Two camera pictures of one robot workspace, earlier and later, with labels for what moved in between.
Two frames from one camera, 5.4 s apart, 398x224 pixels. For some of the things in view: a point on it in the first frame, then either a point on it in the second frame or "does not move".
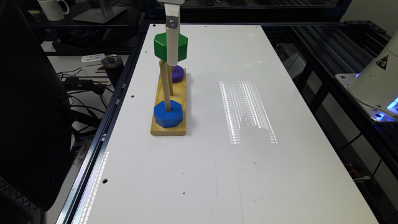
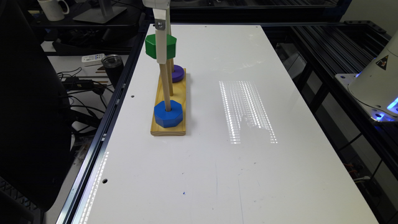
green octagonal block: (160, 46) → (151, 46)
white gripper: (172, 7) → (159, 7)
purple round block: (178, 75) does not move
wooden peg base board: (179, 95) does not move
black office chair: (36, 133) does not move
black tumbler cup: (113, 65) does not move
